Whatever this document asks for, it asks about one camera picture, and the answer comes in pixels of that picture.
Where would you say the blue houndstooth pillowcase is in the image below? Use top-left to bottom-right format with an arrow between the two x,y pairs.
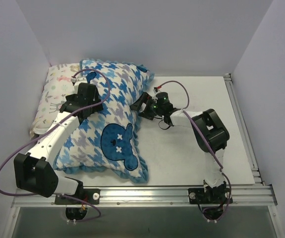
54,59 -> 154,183

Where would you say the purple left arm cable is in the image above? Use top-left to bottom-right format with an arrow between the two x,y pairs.
0,68 -> 111,197

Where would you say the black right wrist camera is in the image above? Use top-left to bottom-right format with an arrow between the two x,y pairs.
156,92 -> 170,105

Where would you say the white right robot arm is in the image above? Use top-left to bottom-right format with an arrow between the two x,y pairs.
130,92 -> 230,203

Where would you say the floral animal print pillow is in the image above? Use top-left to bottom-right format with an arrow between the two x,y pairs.
29,63 -> 80,138

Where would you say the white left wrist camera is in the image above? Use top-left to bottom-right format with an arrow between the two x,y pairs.
71,77 -> 87,86

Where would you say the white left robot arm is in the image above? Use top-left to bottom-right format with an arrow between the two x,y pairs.
14,83 -> 103,204

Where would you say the aluminium front mounting rail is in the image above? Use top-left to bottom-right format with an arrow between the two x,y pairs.
11,184 -> 278,208

